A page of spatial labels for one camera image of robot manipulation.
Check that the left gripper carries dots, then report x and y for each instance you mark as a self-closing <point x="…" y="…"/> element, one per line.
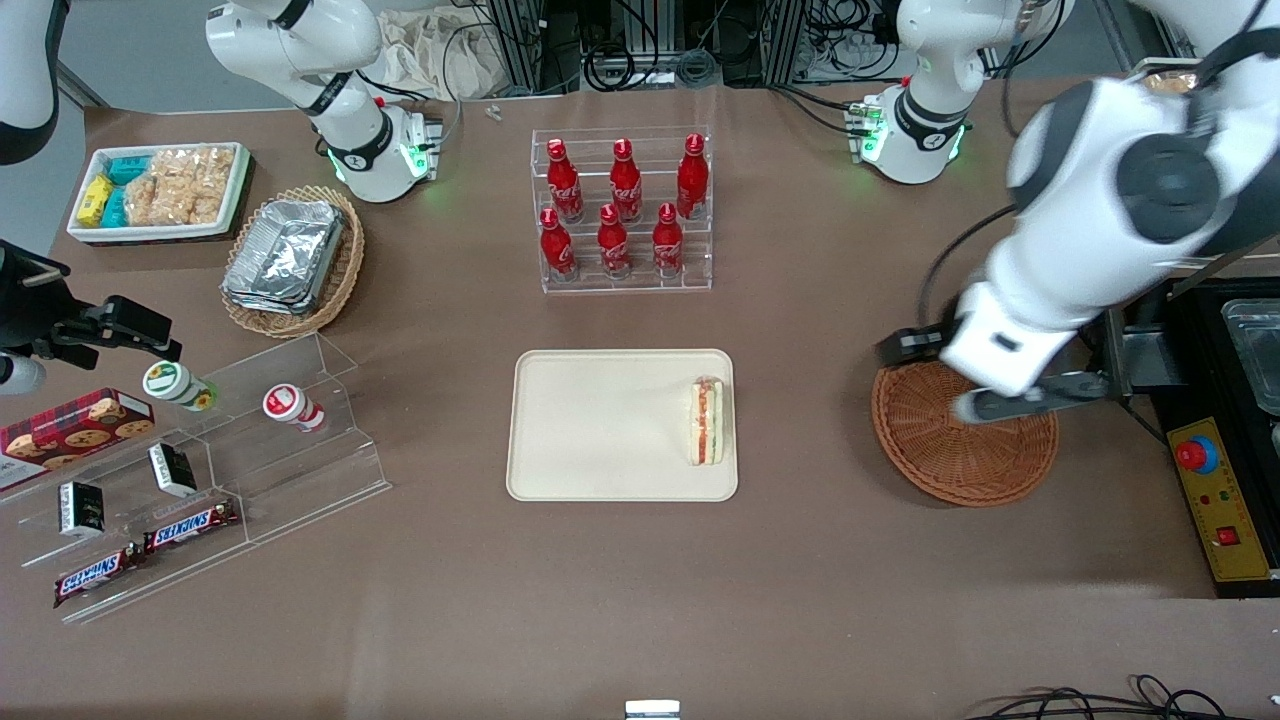
<point x="912" y="345"/>

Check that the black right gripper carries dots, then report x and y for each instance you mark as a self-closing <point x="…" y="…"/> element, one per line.
<point x="28" y="305"/>

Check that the triangle sandwich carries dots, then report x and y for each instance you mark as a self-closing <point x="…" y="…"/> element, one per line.
<point x="707" y="420"/>

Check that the white Franka left arm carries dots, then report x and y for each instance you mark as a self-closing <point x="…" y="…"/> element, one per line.
<point x="1100" y="220"/>

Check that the white Franka right arm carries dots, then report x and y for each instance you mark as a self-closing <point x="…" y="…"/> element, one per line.
<point x="350" y="130"/>

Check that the brown wicker round basket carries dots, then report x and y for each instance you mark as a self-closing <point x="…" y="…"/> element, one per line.
<point x="950" y="460"/>

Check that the light wicker oval basket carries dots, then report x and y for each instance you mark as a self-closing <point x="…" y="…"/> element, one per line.
<point x="340" y="270"/>

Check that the cream plastic serving tray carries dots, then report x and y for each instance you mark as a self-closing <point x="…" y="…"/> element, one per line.
<point x="600" y="430"/>

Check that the green sunflower yogurt cup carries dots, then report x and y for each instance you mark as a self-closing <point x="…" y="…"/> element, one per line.
<point x="175" y="385"/>

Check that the red plaid cookie box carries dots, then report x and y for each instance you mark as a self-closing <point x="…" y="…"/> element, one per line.
<point x="70" y="435"/>

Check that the teal snack packet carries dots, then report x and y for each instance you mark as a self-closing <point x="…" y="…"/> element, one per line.
<point x="128" y="170"/>
<point x="115" y="207"/>

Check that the yellow snack packet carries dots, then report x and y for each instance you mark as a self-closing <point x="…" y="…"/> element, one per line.
<point x="95" y="200"/>

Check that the aluminium foil container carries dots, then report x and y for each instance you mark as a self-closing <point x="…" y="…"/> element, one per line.
<point x="290" y="245"/>
<point x="250" y="297"/>

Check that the small black white carton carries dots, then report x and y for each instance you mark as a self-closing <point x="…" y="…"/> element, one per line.
<point x="173" y="470"/>
<point x="82" y="510"/>

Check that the clear bag of rice crackers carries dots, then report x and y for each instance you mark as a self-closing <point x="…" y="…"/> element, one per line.
<point x="180" y="185"/>

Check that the white rectangular snack bin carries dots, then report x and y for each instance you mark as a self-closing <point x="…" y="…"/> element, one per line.
<point x="240" y="185"/>

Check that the black side appliance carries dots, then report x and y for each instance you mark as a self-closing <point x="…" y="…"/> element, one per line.
<point x="1200" y="350"/>

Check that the red lidded yogurt cup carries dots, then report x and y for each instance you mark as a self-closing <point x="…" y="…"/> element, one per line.
<point x="292" y="407"/>

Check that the Snickers chocolate bar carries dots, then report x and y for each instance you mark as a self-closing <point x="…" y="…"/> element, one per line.
<point x="98" y="577"/>
<point x="190" y="527"/>

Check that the clear acrylic stepped display shelf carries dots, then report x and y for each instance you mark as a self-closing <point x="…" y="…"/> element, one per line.
<point x="280" y="470"/>

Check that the clear glass dish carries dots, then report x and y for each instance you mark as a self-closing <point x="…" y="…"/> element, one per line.
<point x="1255" y="355"/>

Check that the yellow emergency stop control box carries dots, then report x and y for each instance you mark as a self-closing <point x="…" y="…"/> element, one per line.
<point x="1220" y="500"/>

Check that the clear acrylic bottle rack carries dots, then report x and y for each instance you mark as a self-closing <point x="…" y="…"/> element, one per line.
<point x="690" y="270"/>

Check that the red Coca-Cola bottle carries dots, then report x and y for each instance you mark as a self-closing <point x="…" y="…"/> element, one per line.
<point x="692" y="180"/>
<point x="556" y="248"/>
<point x="612" y="245"/>
<point x="667" y="243"/>
<point x="564" y="185"/>
<point x="626" y="185"/>

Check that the beige crumpled cloth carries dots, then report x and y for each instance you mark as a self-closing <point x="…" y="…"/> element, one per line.
<point x="440" y="55"/>

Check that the white edge device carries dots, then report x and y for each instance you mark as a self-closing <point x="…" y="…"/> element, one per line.
<point x="652" y="710"/>

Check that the grey metal bracket stand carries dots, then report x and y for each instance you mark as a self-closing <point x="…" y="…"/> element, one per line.
<point x="1135" y="350"/>

